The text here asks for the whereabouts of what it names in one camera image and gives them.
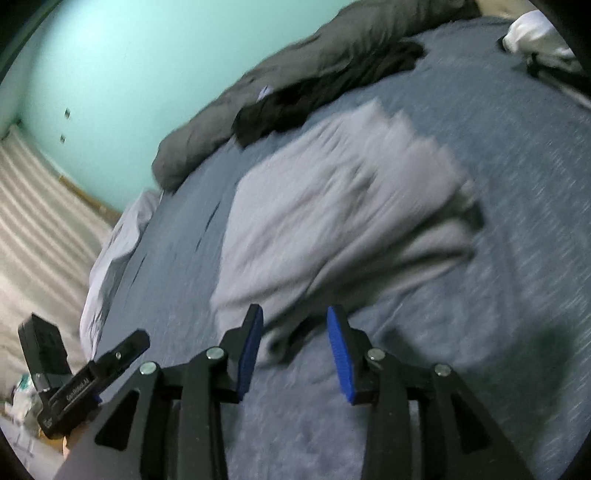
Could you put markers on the black garment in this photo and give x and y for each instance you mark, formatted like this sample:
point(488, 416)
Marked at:
point(288, 108)

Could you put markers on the cardboard boxes and clutter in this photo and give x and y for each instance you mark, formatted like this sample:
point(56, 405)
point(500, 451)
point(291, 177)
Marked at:
point(19, 418)

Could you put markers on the beige striped curtain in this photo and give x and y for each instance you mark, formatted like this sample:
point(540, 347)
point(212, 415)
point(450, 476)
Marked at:
point(50, 239)

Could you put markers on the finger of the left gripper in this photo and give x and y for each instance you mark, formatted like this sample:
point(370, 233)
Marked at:
point(117, 360)

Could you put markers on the wooden furniture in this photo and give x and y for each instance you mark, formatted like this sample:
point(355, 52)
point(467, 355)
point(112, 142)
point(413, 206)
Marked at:
point(110, 215)

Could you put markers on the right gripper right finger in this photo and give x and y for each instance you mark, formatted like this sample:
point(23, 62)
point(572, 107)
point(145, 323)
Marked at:
point(425, 423)

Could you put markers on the white folded garment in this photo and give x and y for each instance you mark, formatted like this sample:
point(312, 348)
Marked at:
point(533, 33)

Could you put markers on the black camera box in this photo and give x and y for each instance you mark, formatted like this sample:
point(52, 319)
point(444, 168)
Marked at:
point(45, 355)

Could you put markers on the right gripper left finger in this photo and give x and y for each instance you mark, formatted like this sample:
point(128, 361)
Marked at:
point(165, 423)

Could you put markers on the grey quilted sweatshirt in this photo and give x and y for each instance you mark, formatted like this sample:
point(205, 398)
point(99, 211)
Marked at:
point(359, 205)

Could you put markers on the blue patterned bed sheet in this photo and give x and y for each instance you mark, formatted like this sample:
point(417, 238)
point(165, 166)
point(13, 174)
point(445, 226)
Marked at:
point(514, 321)

